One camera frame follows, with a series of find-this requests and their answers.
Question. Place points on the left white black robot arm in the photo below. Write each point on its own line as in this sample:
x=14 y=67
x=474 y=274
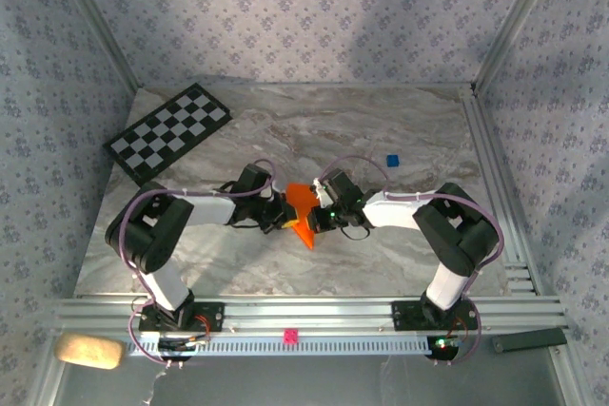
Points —
x=166 y=287

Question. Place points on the small blue cube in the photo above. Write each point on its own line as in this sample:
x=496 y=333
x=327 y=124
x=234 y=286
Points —
x=392 y=160

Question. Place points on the small reddish pink cube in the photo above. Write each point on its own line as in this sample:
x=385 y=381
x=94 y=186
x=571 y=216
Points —
x=290 y=336

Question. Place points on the black white checkerboard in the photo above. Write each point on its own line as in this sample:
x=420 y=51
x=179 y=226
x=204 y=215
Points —
x=166 y=132

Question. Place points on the thin aluminium edge strip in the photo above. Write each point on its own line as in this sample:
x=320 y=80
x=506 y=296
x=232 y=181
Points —
x=333 y=85

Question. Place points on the flat black bar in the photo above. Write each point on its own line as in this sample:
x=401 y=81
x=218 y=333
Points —
x=529 y=341

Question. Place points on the tan sponge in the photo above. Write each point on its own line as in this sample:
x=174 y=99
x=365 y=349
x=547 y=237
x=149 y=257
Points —
x=89 y=352

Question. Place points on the long aluminium mounting rail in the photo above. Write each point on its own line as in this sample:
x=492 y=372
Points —
x=309 y=311

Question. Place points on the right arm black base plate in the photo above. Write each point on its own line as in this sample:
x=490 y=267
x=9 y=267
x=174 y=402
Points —
x=406 y=315

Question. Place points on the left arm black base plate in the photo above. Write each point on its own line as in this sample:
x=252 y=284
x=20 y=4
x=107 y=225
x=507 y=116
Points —
x=211 y=315

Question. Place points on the aluminium side rail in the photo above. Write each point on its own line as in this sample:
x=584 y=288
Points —
x=485 y=149

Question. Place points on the aluminium frame post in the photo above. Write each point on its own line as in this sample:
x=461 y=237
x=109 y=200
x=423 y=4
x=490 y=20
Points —
x=518 y=21
x=95 y=25

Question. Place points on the aluminium frame leg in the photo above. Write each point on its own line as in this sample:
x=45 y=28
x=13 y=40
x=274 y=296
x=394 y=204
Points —
x=45 y=377
x=568 y=377

